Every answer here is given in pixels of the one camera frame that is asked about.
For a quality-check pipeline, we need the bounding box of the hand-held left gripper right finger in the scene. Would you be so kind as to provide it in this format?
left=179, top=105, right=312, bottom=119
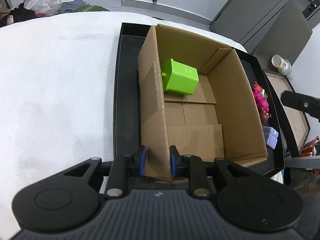
left=169, top=145, right=250, bottom=200

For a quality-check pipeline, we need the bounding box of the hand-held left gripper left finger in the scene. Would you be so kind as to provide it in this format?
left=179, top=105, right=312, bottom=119
left=64, top=145, right=148, bottom=200

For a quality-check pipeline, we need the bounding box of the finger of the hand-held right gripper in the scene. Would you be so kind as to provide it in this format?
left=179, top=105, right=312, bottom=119
left=280, top=90, right=320, bottom=123

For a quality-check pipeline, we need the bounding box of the brown doll figurine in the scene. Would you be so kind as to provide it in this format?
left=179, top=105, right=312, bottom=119
left=260, top=110, right=272, bottom=125

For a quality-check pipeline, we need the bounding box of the pink toy figure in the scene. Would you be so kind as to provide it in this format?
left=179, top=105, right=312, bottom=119
left=252, top=82, right=270, bottom=113

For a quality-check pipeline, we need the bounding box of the lavender plastic box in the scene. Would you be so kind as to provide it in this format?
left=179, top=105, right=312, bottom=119
left=265, top=133, right=278, bottom=151
left=263, top=126, right=278, bottom=138

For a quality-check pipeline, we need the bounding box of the brown cardboard box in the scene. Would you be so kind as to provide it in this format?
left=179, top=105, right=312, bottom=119
left=137, top=24, right=268, bottom=183

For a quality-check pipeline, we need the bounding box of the black tray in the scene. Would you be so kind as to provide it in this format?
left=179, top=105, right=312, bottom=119
left=113, top=22, right=286, bottom=178

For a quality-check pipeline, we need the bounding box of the wooden board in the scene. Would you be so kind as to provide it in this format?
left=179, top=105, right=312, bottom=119
left=262, top=70, right=311, bottom=155

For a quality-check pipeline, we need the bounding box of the white can with yellow label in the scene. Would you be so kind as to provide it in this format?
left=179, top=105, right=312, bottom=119
left=272, top=54, right=292, bottom=75

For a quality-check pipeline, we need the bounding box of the green plastic cube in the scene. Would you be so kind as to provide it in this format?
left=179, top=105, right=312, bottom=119
left=160, top=58, right=200, bottom=97

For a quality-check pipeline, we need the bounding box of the grey cabinet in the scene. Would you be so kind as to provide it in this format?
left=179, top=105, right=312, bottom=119
left=209, top=0, right=320, bottom=73

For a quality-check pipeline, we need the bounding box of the green leaf floor mat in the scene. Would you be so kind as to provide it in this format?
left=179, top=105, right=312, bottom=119
left=72, top=4, right=110, bottom=12

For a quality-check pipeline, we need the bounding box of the grey blue cloth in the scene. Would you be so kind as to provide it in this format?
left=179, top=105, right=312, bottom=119
left=59, top=0, right=87, bottom=12

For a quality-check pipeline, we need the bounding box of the white plastic bag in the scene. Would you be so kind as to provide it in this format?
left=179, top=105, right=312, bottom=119
left=25, top=0, right=78, bottom=17

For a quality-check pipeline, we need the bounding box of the dark clothes pile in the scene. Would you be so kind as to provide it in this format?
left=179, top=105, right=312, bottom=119
left=10, top=3, right=38, bottom=22

